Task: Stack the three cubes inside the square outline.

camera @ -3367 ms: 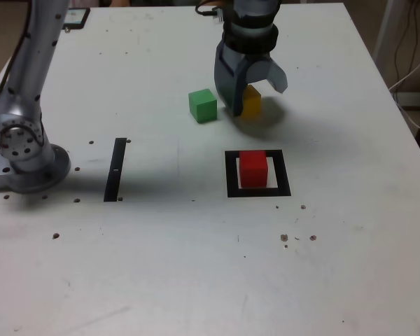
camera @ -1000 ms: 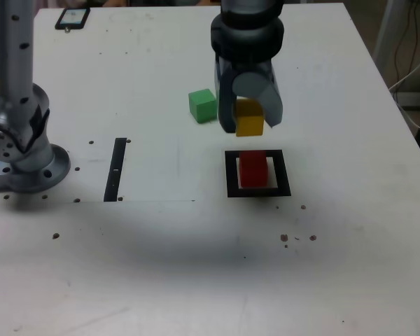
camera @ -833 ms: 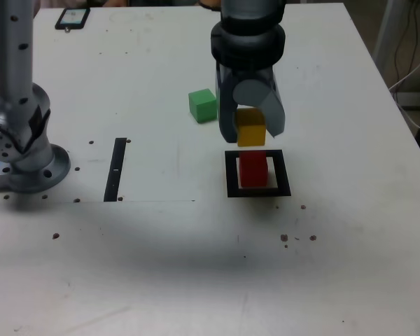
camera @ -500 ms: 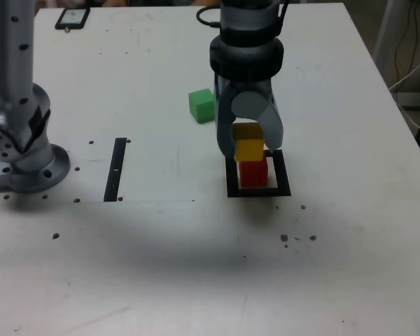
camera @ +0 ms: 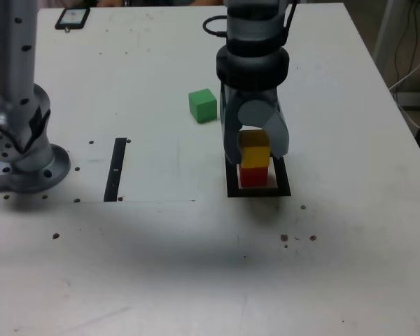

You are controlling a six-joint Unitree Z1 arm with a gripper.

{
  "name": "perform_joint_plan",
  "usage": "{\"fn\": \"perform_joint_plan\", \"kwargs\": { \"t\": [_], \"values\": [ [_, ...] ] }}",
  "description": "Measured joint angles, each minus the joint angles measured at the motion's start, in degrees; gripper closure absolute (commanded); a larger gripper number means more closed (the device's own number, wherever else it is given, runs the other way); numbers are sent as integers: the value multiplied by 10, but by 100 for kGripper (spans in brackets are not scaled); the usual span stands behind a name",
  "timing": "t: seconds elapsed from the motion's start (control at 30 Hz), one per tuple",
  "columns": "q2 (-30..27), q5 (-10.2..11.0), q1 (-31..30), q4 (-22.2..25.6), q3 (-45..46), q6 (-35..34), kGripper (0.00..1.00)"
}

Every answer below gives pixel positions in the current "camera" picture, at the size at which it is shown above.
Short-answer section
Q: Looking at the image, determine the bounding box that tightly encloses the black tape square outline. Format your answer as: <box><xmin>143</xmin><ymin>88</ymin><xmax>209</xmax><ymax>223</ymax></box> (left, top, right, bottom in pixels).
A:
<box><xmin>225</xmin><ymin>155</ymin><xmax>292</xmax><ymax>199</ymax></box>

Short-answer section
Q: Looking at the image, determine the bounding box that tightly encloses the green cube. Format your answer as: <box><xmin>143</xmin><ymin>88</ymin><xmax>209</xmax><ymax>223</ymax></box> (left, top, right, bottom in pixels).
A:
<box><xmin>188</xmin><ymin>87</ymin><xmax>218</xmax><ymax>125</ymax></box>

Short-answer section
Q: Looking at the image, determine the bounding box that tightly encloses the white cable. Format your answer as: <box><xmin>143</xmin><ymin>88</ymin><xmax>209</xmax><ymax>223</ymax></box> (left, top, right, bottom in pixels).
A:
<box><xmin>388</xmin><ymin>47</ymin><xmax>420</xmax><ymax>133</ymax></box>

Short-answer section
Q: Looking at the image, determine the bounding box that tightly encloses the red cube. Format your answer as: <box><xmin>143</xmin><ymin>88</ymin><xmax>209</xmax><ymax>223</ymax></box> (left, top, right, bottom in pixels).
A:
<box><xmin>239</xmin><ymin>164</ymin><xmax>269</xmax><ymax>189</ymax></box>

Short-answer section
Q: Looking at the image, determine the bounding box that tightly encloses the black tape strip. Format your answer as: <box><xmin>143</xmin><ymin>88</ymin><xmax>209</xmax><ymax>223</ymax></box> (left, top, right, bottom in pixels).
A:
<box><xmin>103</xmin><ymin>137</ymin><xmax>127</xmax><ymax>203</ymax></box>

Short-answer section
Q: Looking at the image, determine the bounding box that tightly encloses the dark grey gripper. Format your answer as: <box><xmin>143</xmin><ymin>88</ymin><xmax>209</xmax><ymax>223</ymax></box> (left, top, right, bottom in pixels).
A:
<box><xmin>219</xmin><ymin>83</ymin><xmax>291</xmax><ymax>165</ymax></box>

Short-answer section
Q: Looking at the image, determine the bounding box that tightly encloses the white metal frame leg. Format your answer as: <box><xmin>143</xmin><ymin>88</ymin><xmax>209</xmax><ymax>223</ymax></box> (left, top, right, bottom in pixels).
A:
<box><xmin>372</xmin><ymin>0</ymin><xmax>405</xmax><ymax>85</ymax></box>

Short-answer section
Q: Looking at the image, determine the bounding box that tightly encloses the black smartphone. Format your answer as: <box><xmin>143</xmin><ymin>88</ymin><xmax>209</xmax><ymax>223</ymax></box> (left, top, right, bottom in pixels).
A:
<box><xmin>54</xmin><ymin>7</ymin><xmax>91</xmax><ymax>32</ymax></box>

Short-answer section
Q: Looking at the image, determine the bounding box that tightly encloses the yellow cube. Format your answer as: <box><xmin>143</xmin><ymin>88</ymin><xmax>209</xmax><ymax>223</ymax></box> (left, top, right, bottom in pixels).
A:
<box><xmin>238</xmin><ymin>129</ymin><xmax>271</xmax><ymax>168</ymax></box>

